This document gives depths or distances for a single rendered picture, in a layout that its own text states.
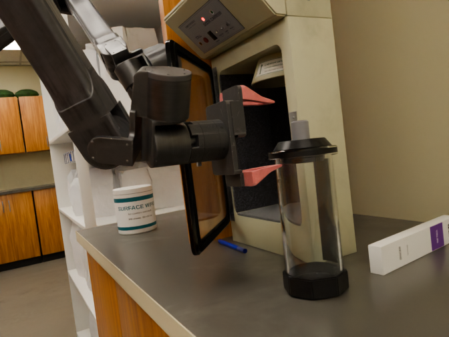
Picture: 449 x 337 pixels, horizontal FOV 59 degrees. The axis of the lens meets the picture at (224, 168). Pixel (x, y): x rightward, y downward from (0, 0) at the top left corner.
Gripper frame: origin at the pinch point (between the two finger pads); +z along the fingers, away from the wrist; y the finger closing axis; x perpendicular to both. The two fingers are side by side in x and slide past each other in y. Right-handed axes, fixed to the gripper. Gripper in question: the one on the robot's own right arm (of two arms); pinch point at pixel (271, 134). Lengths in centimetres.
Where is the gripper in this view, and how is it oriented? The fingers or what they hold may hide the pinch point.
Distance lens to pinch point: 61.7
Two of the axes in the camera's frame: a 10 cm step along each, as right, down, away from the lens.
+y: -1.2, -9.9, -0.3
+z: 8.7, -1.2, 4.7
